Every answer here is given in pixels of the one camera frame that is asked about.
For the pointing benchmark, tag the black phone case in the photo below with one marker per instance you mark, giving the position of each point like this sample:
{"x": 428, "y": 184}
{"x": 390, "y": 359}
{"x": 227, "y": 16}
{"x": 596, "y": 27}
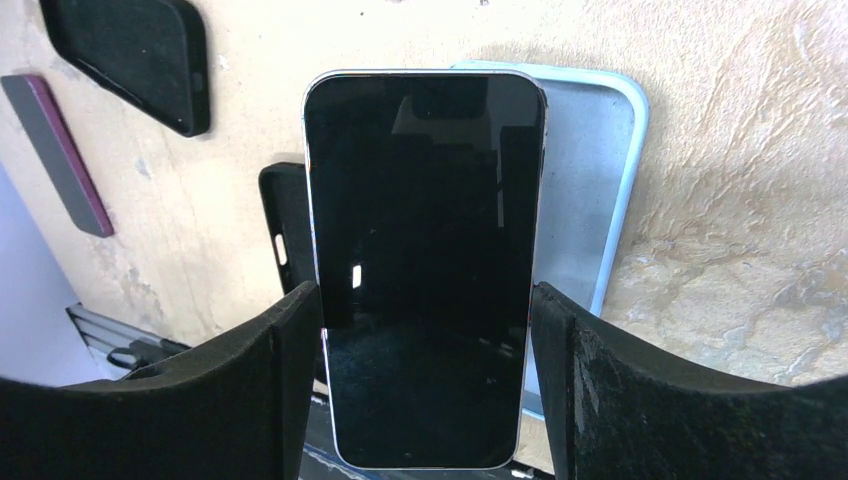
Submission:
{"x": 284, "y": 195}
{"x": 152, "y": 54}

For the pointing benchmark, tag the aluminium frame rail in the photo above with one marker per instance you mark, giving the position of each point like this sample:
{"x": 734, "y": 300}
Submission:
{"x": 118, "y": 348}

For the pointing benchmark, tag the purple edged smartphone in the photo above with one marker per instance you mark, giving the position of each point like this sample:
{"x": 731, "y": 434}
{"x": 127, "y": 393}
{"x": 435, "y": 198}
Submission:
{"x": 41, "y": 118}

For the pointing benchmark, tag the black smartphone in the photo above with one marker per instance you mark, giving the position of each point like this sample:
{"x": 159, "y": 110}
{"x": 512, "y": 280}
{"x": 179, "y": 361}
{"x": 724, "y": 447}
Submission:
{"x": 423, "y": 188}

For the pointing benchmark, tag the light blue phone case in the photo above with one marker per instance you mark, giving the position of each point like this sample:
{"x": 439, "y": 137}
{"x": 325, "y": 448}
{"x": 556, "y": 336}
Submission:
{"x": 597, "y": 125}

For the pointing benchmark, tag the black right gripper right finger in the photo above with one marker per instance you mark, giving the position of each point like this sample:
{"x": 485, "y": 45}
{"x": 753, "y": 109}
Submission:
{"x": 618, "y": 407}

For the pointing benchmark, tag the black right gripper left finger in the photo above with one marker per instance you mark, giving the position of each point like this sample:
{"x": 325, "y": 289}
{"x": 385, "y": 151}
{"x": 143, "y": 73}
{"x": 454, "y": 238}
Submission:
{"x": 234, "y": 407}

